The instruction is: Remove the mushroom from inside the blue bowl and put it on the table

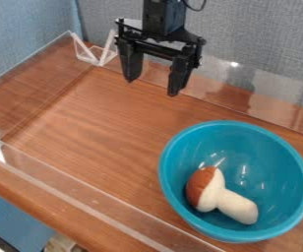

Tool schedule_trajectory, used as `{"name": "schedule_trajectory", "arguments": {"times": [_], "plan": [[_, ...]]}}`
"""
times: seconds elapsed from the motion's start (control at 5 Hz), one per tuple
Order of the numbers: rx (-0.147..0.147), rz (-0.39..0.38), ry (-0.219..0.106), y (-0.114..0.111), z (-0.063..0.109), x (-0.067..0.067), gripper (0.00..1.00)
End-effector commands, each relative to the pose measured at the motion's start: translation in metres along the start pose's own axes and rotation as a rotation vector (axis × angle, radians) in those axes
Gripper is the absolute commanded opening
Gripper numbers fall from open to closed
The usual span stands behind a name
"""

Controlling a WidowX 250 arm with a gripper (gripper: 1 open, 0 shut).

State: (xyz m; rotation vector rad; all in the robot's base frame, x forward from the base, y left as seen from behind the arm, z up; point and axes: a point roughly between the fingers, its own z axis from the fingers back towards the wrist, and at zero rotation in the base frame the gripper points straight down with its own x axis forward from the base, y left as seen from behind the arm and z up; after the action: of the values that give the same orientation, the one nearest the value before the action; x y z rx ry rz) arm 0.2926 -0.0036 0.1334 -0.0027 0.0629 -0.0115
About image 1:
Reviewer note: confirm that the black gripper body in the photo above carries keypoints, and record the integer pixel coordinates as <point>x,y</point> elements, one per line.
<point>158,44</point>

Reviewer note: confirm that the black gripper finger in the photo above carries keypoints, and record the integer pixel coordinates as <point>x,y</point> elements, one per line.
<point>179,73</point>
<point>130,59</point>

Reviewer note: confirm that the blue plastic bowl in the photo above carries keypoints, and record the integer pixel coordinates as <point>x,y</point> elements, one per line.
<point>261,168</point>

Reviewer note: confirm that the plush mushroom brown cap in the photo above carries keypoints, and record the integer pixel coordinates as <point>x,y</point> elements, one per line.
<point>207,194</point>

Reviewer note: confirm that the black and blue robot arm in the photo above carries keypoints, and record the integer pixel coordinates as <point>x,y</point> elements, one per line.
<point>165,15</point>

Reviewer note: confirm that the clear acrylic back barrier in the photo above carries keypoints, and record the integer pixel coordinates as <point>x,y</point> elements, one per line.
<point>254,92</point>

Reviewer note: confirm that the clear acrylic barrier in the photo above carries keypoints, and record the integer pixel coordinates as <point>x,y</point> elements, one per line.
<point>254,92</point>
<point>100,205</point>
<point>35,83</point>

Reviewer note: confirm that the clear acrylic left barrier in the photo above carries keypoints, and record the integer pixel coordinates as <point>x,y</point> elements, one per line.
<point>35,83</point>

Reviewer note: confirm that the clear acrylic front barrier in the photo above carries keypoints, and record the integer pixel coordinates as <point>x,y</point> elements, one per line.
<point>100,205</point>

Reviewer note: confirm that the clear acrylic corner bracket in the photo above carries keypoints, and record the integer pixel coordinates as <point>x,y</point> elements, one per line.
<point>95,55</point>

